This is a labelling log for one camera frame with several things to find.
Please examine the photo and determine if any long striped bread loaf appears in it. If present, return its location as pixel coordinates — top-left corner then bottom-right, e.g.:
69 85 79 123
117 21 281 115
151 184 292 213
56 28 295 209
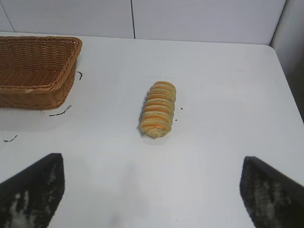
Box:
138 80 178 140

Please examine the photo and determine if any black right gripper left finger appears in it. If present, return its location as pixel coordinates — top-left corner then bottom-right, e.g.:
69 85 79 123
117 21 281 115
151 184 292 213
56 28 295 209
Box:
0 152 66 228

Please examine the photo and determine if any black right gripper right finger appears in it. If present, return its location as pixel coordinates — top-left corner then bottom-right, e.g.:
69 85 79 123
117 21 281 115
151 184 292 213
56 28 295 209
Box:
239 156 304 228

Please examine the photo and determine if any brown woven wicker basket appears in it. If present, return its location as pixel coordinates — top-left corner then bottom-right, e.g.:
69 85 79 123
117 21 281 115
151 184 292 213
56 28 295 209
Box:
0 36 83 111

